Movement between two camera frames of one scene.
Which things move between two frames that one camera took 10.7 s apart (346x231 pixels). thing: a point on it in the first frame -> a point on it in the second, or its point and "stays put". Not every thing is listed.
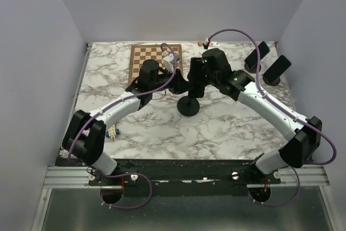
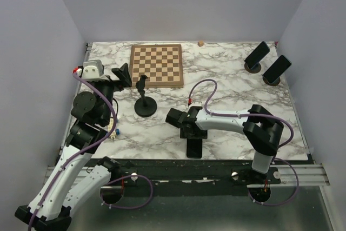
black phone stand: x=197 y=77 -> x=194 y=148
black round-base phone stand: x=188 y=105 -> x=146 y=106
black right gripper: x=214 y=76 -> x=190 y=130
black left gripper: x=179 y=84 -> x=123 y=73
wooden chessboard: x=139 y=53 stays put
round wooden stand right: x=273 y=83 stays put
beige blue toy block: x=112 y=132 stays put
